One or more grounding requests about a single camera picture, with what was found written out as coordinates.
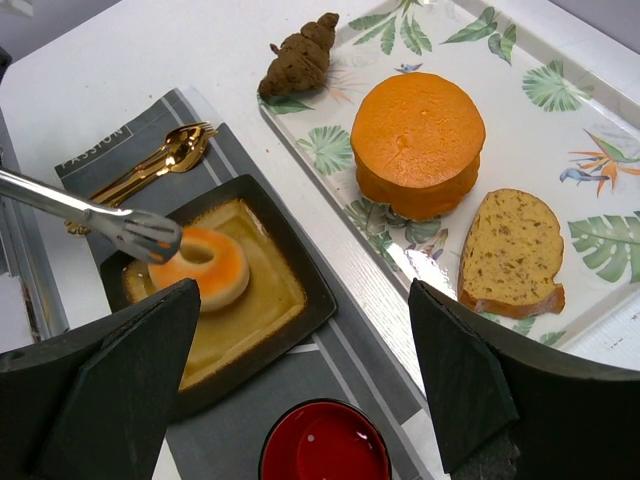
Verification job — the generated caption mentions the sliced loaf bread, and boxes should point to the sliced loaf bread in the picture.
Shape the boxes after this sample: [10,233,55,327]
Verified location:
[457,188,565,320]

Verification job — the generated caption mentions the square black ceramic plate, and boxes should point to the square black ceramic plate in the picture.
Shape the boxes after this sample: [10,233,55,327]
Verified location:
[100,174,337,421]

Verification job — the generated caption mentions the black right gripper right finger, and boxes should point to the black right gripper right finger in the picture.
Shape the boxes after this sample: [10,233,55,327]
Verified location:
[408,280,639,479]

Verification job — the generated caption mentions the orange glazed donut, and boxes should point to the orange glazed donut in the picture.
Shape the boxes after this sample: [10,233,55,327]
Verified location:
[148,226,250,312]

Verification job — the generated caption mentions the silver metal tongs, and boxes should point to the silver metal tongs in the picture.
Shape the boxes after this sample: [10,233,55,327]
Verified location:
[1,169,182,264]

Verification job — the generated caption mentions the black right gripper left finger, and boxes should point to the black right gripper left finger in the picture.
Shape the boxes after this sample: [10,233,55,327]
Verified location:
[1,280,200,479]

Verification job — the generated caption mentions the floral serving tray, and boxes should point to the floral serving tray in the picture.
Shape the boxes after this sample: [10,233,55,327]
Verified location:
[261,1,639,367]

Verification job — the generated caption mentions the red cup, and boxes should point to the red cup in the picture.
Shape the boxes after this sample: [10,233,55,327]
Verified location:
[258,398,393,480]

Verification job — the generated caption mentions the round orange cake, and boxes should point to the round orange cake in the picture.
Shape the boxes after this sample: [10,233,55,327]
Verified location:
[350,72,486,221]

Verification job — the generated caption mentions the gold spoon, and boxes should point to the gold spoon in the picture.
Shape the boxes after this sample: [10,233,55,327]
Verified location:
[89,125,210,206]

